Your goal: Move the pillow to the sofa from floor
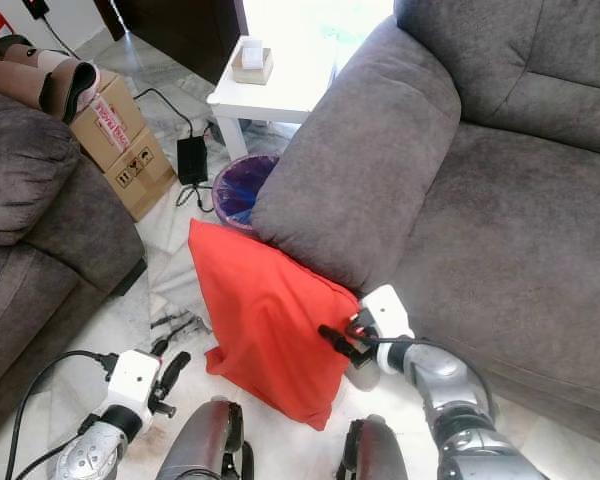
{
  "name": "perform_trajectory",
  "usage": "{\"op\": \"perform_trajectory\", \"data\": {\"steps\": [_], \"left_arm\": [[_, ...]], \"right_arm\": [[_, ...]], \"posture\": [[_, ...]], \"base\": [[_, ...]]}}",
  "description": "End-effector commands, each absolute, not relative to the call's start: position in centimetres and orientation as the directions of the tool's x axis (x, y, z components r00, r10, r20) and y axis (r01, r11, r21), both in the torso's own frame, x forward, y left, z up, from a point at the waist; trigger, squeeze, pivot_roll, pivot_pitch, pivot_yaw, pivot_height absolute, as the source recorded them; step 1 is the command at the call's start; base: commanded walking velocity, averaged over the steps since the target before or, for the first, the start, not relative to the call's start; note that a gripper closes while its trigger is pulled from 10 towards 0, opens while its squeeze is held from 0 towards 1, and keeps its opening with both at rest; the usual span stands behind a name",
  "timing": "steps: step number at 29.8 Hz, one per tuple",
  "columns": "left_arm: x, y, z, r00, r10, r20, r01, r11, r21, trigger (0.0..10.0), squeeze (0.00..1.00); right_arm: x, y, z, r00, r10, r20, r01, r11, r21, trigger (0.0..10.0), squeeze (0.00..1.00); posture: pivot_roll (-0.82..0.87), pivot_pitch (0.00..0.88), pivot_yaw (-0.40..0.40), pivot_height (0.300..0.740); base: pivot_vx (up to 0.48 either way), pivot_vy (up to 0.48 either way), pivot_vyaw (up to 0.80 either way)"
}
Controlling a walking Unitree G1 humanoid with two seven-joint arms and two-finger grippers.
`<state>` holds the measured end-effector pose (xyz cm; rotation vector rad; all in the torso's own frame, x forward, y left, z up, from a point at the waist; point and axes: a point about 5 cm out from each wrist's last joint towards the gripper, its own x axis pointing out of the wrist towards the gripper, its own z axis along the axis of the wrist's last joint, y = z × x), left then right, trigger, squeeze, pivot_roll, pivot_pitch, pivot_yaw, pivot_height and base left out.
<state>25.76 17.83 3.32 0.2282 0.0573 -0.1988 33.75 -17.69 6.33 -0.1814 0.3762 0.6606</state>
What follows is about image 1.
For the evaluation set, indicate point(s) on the large grey fabric sofa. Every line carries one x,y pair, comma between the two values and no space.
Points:
520,220

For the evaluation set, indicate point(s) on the grey robot right leg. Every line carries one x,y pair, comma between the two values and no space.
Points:
380,455

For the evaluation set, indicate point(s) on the black wall plug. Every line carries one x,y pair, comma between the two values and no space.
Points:
37,8

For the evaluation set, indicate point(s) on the white side table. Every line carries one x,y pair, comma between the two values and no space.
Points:
280,100

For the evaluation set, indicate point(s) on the beige tissue box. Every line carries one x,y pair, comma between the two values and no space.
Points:
252,62

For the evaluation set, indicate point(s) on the red pillow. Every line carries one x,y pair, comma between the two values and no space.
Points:
270,320

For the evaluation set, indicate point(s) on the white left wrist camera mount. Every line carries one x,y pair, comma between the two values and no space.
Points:
133,382

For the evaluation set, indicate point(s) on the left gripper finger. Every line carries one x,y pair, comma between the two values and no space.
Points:
160,347
175,372

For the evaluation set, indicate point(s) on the black power adapter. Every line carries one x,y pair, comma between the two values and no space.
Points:
192,160

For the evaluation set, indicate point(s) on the grey robot left leg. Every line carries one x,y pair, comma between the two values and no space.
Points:
205,445

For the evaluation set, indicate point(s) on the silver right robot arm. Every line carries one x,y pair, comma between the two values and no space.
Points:
440,375

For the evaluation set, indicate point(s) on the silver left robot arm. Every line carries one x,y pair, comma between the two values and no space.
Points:
90,455

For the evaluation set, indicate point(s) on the symbol printed cardboard box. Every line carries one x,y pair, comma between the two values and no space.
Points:
145,180

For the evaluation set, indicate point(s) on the small grey fabric sofa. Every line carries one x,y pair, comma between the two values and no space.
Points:
40,260

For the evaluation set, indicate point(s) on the brown padded leg wraps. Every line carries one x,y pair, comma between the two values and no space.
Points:
30,85

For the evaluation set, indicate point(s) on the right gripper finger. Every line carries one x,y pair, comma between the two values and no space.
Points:
338,340

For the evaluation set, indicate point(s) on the red taped cardboard box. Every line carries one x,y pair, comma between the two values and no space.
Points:
110,125

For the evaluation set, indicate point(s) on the dark brown wooden door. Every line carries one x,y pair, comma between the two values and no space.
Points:
190,35

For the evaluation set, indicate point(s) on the purple trash bin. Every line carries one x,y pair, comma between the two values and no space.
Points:
235,195

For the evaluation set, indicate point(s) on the grey robot leg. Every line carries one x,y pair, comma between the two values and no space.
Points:
205,445
380,455

